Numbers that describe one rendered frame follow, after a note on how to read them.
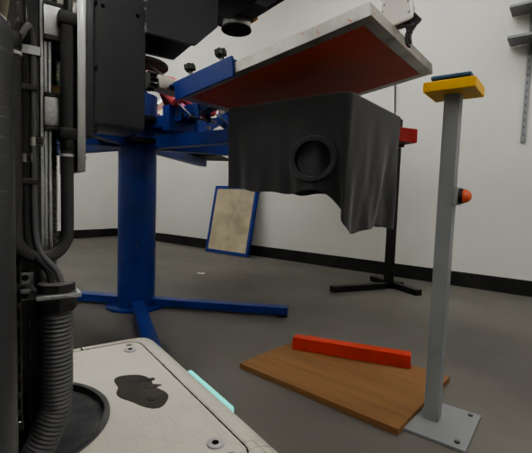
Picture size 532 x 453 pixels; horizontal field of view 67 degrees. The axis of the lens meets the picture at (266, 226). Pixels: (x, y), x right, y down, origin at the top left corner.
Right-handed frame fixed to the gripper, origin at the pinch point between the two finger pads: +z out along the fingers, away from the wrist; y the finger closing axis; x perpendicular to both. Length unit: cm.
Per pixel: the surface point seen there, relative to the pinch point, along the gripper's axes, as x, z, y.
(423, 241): 200, 74, -58
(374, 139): -2.2, 29.4, -11.0
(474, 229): 200, 67, -20
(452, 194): -14, 51, 14
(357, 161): -14.2, 37.6, -12.4
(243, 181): -20, 38, -54
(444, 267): -14, 71, 10
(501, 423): 0, 118, 18
